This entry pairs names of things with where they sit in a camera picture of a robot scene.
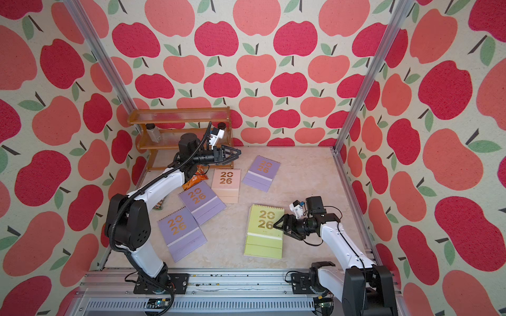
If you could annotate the pink calendar near shelf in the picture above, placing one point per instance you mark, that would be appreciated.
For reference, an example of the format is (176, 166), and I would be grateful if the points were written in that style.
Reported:
(226, 184)

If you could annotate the wooden three-tier shelf rack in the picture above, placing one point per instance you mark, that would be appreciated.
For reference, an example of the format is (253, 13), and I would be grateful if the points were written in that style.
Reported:
(198, 118)

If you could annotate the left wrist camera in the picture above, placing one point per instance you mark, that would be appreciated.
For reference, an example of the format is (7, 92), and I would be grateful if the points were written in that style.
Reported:
(215, 135)

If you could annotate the glass spice jar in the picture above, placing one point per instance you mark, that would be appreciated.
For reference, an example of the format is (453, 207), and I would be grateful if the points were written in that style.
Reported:
(153, 132)
(222, 126)

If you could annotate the purple calendar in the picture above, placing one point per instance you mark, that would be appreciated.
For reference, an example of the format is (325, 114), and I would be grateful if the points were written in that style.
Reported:
(181, 233)
(202, 202)
(261, 173)

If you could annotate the left glass spice jar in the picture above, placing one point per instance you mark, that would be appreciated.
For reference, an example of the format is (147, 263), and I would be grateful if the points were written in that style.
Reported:
(153, 132)

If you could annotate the orange snack bag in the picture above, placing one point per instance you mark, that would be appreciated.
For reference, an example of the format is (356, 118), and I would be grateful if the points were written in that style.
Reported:
(199, 176)

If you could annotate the purple calendar front left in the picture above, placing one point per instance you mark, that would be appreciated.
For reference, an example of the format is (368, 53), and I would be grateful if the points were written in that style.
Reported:
(181, 233)

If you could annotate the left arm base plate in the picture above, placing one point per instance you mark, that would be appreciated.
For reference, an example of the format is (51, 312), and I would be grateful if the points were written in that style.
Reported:
(176, 282)

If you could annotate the front aluminium rail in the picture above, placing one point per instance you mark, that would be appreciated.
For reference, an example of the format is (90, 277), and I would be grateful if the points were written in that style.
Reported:
(209, 292)

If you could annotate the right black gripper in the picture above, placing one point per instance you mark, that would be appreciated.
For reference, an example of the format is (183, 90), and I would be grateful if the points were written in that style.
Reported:
(292, 228)

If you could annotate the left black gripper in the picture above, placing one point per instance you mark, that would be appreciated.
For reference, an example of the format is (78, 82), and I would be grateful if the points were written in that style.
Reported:
(218, 155)

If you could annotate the yellow-green calendar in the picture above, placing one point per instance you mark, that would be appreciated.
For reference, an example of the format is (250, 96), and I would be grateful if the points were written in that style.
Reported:
(262, 240)

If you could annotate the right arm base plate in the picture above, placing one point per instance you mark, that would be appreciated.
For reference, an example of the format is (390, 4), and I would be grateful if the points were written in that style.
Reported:
(305, 283)

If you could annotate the purple calendar back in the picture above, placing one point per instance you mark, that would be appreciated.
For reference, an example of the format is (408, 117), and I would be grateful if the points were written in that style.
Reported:
(261, 173)

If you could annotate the aluminium frame post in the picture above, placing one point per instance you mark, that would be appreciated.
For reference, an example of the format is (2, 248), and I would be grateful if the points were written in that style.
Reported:
(379, 60)
(86, 28)

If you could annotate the right aluminium frame post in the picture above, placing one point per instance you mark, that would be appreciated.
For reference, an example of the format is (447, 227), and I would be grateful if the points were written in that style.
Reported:
(379, 60)

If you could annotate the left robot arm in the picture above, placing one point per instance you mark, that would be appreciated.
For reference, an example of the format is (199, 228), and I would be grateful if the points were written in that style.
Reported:
(128, 223)

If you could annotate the right glass spice jar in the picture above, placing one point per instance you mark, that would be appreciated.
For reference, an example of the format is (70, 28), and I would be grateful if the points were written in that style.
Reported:
(222, 126)

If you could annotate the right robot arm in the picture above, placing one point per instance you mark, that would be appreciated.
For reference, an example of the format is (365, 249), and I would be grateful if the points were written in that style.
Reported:
(362, 286)

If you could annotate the green snack bag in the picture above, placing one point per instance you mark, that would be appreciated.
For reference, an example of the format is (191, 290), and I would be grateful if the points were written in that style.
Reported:
(159, 205)

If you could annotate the left aluminium frame post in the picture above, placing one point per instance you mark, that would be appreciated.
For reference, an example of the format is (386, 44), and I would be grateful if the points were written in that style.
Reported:
(86, 28)

